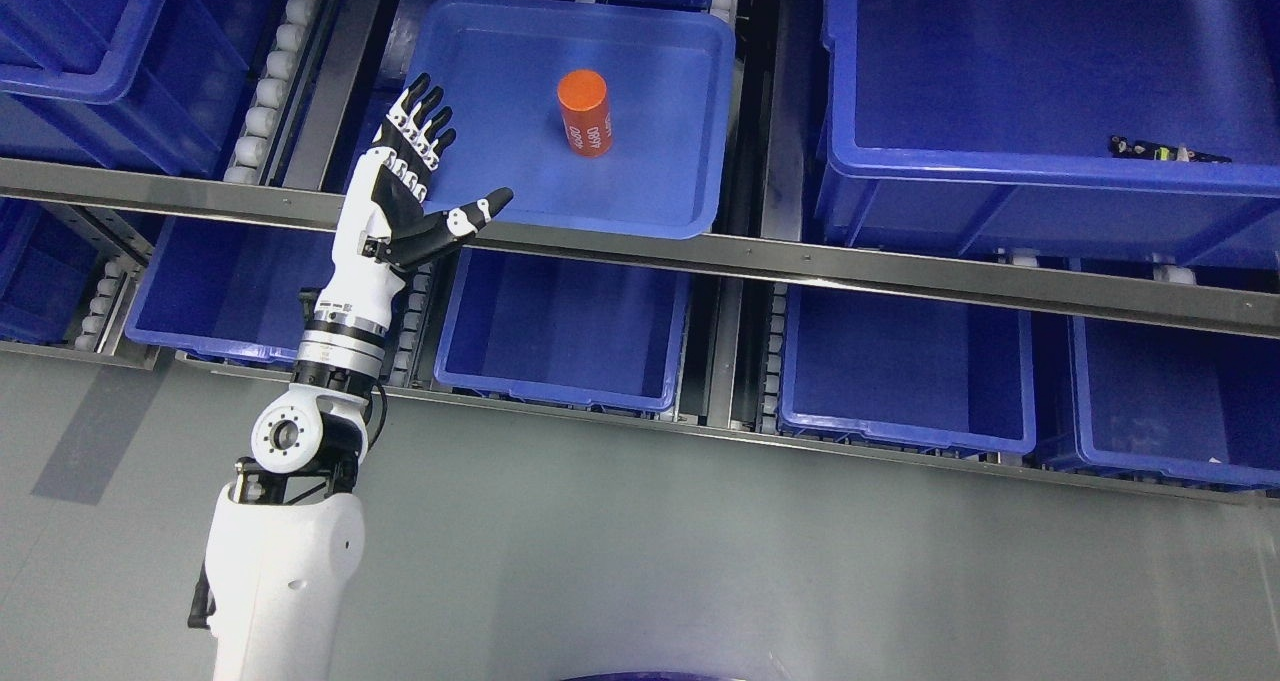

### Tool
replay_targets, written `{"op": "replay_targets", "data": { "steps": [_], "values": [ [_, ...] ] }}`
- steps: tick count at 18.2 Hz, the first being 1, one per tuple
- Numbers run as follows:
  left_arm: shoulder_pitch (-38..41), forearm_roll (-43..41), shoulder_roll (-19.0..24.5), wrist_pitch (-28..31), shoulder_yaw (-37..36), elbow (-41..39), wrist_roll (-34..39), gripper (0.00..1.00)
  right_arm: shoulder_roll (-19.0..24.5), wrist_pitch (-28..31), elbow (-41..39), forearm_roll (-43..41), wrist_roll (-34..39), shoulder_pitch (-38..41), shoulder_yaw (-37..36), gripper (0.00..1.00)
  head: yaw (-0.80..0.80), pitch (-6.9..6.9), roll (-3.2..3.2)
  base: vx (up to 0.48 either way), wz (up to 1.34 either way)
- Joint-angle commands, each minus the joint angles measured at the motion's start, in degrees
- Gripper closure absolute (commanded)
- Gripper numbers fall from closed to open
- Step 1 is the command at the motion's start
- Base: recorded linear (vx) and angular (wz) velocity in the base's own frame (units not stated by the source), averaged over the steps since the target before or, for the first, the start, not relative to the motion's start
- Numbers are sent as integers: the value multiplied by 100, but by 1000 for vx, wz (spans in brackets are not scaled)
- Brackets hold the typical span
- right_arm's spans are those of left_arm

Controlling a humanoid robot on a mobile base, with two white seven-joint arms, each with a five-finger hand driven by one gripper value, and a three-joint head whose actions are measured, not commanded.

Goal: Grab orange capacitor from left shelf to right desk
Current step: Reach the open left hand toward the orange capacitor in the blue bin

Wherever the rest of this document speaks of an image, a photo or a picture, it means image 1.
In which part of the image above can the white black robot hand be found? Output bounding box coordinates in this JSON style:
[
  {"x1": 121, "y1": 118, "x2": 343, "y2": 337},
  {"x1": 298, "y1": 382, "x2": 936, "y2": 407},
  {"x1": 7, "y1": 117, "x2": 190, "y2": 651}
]
[{"x1": 307, "y1": 72, "x2": 515, "y2": 333}]

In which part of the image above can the orange cylindrical capacitor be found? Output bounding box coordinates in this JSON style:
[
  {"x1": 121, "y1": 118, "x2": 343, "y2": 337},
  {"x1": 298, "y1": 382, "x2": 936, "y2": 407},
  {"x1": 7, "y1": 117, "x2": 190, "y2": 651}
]
[{"x1": 556, "y1": 69, "x2": 613, "y2": 157}]

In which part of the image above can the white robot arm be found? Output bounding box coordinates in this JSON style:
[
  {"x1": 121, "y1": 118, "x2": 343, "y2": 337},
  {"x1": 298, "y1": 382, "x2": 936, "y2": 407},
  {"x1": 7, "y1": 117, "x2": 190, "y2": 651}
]
[{"x1": 189, "y1": 301, "x2": 392, "y2": 680}]

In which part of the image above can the white roller track left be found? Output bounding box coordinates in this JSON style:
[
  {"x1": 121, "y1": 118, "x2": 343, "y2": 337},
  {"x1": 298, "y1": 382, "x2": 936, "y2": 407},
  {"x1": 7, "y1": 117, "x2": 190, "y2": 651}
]
[{"x1": 221, "y1": 0, "x2": 325, "y2": 186}]

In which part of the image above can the blue bin lower left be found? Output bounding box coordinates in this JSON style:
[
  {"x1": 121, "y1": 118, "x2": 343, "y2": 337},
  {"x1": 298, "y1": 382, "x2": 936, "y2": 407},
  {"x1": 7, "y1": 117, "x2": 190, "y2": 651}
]
[{"x1": 125, "y1": 218, "x2": 333, "y2": 367}]

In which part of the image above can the shallow blue tray bin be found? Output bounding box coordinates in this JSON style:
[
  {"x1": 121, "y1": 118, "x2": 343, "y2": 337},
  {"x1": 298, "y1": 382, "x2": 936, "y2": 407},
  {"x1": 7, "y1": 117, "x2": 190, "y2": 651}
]
[{"x1": 408, "y1": 0, "x2": 735, "y2": 239}]

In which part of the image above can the blue bin lower middle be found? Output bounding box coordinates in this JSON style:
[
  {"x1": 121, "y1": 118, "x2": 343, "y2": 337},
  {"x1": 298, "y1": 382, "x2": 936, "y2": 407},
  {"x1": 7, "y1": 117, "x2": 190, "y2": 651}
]
[{"x1": 433, "y1": 251, "x2": 692, "y2": 415}]

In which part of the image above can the blue bin upper left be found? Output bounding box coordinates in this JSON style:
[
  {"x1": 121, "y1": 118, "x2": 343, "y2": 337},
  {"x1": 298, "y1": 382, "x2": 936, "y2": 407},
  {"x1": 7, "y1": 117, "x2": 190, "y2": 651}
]
[{"x1": 1, "y1": 0, "x2": 287, "y2": 178}]

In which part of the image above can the blue bin far left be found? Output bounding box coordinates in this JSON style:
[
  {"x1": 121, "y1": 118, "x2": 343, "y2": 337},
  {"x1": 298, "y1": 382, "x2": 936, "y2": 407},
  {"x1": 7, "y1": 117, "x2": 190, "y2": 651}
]
[{"x1": 1, "y1": 198, "x2": 99, "y2": 344}]

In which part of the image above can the large blue bin right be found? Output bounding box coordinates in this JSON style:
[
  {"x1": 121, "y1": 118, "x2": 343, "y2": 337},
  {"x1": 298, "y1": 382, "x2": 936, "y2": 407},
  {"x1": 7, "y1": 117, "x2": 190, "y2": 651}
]
[{"x1": 813, "y1": 0, "x2": 1279, "y2": 268}]

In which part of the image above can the blue bin lower centre right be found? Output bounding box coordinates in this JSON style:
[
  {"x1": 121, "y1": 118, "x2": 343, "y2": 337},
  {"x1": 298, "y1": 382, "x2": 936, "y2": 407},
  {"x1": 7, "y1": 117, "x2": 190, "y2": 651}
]
[{"x1": 776, "y1": 285, "x2": 1037, "y2": 456}]

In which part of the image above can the small black electronic part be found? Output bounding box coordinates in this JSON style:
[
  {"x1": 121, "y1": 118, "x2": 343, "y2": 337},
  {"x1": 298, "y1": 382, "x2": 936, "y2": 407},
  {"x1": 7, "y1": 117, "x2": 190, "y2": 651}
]
[{"x1": 1108, "y1": 134, "x2": 1233, "y2": 163}]

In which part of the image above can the metal shelf rail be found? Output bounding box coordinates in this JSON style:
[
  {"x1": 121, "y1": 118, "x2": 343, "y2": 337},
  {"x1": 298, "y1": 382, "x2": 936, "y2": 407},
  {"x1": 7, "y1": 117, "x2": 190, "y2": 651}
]
[{"x1": 1, "y1": 157, "x2": 1279, "y2": 339}]

